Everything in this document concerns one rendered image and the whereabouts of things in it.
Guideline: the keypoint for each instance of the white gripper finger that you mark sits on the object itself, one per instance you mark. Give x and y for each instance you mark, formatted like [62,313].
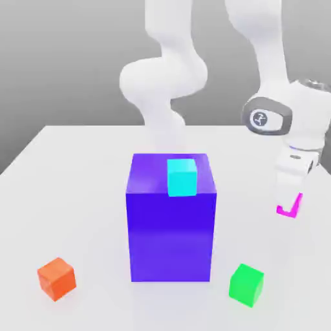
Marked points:
[287,192]

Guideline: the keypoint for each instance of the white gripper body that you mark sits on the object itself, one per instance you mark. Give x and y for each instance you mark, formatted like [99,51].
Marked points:
[292,165]

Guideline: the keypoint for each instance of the small magenta cube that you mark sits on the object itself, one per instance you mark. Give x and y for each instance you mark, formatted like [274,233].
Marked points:
[294,210]

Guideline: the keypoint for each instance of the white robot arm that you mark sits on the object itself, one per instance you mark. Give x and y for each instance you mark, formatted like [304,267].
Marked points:
[165,77]

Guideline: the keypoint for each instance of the small green cube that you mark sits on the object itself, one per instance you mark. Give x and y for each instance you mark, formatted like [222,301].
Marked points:
[245,285]

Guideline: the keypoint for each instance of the small cyan cube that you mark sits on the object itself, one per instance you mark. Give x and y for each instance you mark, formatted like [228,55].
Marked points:
[181,178]

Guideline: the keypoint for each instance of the small orange cube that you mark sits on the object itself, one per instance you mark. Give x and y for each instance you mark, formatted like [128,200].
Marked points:
[55,280]

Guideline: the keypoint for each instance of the large blue box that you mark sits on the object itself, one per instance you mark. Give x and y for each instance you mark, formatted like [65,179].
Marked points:
[170,232]

